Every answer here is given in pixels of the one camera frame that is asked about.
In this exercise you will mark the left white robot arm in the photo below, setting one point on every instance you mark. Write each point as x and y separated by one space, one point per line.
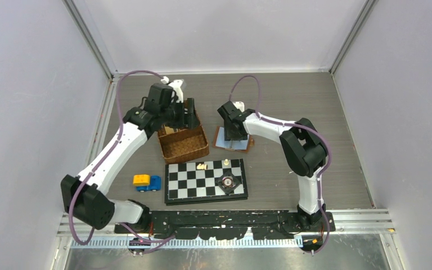
84 195

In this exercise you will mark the brown leather card holder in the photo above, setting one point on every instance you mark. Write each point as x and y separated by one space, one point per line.
219 142

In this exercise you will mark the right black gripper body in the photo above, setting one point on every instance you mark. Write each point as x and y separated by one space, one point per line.
230 134

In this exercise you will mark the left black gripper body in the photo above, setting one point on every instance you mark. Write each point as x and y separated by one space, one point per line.
175 107

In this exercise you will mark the fallen cream chess piece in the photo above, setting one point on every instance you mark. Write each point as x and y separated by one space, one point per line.
202 166

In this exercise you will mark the black red round object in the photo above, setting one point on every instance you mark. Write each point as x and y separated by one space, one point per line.
228 182

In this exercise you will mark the blue yellow toy truck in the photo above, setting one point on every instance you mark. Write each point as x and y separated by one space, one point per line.
145 182

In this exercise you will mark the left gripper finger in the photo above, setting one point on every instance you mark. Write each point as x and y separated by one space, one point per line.
177 121
190 118

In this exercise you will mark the brown woven basket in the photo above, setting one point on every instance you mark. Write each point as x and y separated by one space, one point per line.
183 145

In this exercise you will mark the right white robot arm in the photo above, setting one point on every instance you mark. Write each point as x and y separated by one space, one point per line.
304 150

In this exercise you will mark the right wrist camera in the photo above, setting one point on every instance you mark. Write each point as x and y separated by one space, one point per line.
239 105

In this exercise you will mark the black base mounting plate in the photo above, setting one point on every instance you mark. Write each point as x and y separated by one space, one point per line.
226 224

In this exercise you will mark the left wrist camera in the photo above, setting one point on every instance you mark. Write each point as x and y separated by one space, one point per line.
177 85

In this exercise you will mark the black white chessboard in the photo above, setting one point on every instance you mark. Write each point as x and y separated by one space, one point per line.
184 184

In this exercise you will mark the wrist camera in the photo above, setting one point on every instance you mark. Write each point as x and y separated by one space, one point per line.
177 85
239 105

